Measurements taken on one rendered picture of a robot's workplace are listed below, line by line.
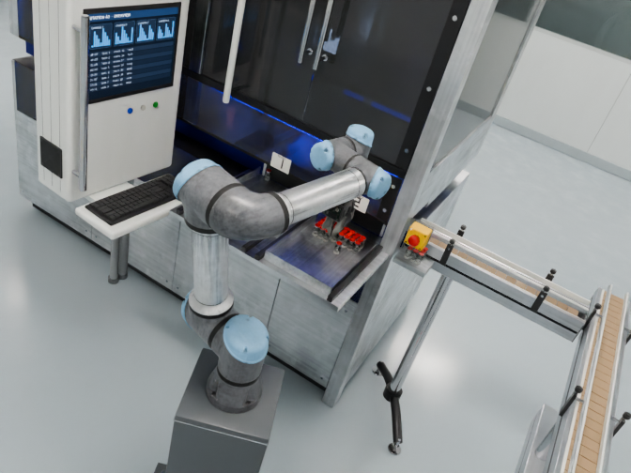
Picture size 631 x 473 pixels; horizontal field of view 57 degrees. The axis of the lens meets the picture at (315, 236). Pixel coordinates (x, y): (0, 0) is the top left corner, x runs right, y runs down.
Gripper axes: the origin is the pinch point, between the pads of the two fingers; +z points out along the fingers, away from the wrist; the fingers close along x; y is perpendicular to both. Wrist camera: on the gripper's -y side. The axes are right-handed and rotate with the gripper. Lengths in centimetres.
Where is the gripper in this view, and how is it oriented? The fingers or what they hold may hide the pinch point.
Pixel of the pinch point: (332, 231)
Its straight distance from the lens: 177.1
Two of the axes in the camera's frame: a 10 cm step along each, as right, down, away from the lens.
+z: -2.3, 8.0, 5.5
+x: 8.4, 4.5, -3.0
